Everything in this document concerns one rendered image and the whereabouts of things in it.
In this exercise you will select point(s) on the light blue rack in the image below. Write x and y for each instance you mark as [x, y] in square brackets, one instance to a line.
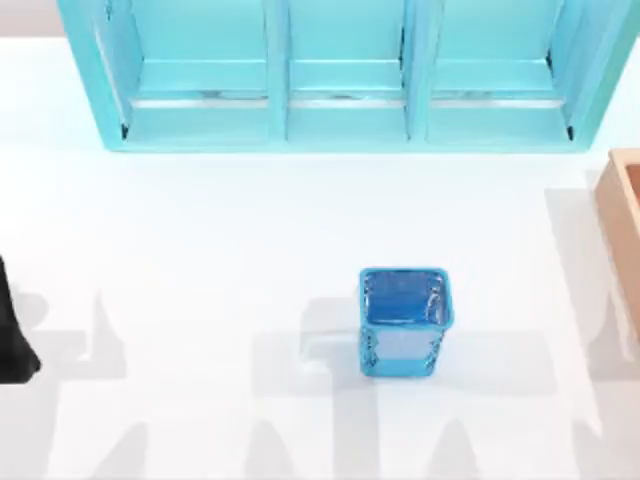
[350, 125]

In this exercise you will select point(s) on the blue mesh basket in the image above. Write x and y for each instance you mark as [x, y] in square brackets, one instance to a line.
[405, 360]

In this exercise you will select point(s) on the salmon-coloured shallow box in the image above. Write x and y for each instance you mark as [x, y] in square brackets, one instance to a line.
[617, 225]

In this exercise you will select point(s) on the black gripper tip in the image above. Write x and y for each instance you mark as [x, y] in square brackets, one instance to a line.
[12, 345]

